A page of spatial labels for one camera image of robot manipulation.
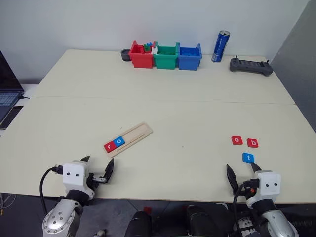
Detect red letter tile b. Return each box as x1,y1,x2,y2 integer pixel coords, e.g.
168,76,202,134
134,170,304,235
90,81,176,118
246,138,260,149

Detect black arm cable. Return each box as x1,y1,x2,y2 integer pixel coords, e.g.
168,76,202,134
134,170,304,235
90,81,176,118
39,166,65,216
232,182,250,233

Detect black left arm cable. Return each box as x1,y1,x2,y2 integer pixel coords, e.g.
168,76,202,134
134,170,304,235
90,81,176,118
39,166,65,216

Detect red letter tile r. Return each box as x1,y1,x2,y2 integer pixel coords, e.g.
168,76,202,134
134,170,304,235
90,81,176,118
103,141,117,153

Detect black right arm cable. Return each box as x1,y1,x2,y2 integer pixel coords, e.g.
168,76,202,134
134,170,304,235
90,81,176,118
232,182,250,233

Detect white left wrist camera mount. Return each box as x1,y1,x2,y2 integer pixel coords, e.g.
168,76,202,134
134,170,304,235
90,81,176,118
62,160,96,198

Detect black smartphone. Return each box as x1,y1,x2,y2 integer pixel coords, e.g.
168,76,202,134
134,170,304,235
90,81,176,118
0,105,24,130

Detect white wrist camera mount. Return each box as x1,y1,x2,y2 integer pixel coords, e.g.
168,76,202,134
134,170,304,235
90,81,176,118
62,160,96,198
246,169,282,206

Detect wooden letter tray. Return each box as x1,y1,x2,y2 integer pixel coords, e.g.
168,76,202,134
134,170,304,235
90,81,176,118
102,122,154,159

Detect grey remote controller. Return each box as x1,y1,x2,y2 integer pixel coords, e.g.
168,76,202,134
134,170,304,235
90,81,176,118
229,55,274,77

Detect black round container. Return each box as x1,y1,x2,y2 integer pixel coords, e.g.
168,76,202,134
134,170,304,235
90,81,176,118
120,48,132,62

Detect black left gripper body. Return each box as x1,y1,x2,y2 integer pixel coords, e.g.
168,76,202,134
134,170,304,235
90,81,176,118
85,172,109,192

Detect blue letter tile t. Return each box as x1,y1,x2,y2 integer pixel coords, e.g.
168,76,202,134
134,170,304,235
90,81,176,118
241,152,255,164

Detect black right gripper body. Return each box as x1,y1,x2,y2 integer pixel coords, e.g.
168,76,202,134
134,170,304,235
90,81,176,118
237,179,260,199

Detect thin loose wires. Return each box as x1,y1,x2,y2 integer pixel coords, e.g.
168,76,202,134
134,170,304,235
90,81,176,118
0,193,16,216

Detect dark rounded shape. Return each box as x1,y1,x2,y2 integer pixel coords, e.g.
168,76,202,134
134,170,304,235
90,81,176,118
185,204,216,237
124,210,153,237

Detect blue drink can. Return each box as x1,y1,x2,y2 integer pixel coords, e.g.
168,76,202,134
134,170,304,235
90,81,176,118
211,30,231,63

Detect dark laptop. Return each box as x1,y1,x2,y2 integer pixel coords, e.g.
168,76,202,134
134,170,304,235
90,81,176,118
0,50,25,123

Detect green plastic bin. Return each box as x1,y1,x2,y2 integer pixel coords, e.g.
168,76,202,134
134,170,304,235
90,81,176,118
153,42,180,70

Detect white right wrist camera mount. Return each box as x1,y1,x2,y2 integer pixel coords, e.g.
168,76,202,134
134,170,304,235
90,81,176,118
246,169,282,206

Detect blue plastic bin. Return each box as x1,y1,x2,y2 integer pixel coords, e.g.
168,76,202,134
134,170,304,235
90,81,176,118
177,43,203,71

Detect red plastic bin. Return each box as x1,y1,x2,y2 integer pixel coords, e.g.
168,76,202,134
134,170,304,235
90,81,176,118
129,40,156,69

